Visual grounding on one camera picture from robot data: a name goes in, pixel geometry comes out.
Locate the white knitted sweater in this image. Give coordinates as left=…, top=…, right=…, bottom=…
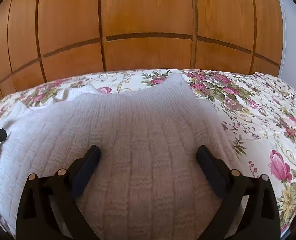
left=0, top=74, right=235, bottom=239

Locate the floral quilted bedspread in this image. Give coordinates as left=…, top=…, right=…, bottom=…
left=0, top=69, right=296, bottom=236

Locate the wooden wardrobe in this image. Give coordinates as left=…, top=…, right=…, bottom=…
left=0, top=0, right=283, bottom=98

